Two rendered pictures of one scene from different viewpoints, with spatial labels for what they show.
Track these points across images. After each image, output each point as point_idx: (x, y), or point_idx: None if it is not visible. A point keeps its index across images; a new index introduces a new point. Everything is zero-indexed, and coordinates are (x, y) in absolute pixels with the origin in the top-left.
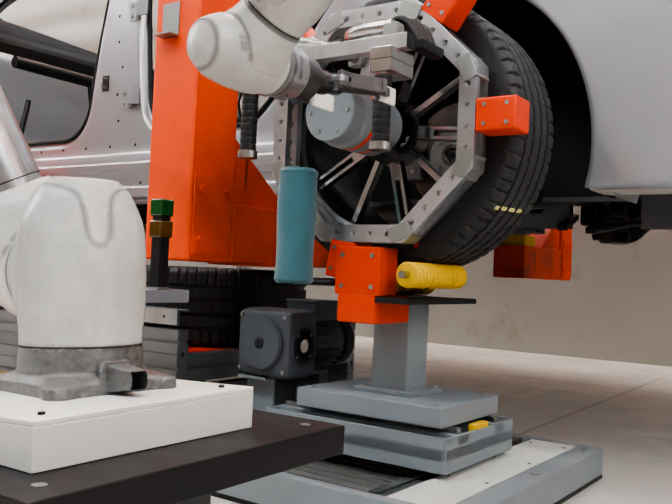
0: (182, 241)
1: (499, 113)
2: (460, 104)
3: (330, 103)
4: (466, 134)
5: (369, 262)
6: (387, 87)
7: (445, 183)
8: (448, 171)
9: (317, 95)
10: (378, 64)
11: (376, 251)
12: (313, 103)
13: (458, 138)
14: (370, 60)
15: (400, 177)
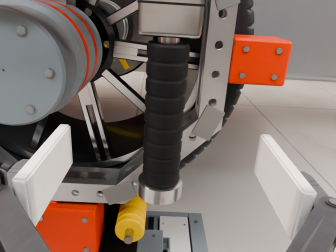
0: None
1: (266, 64)
2: (210, 43)
3: (66, 155)
4: (216, 86)
5: (81, 226)
6: (317, 184)
7: (183, 143)
8: (187, 130)
9: (40, 181)
10: (167, 20)
11: (90, 215)
12: (35, 223)
13: (204, 90)
14: (142, 4)
15: (93, 102)
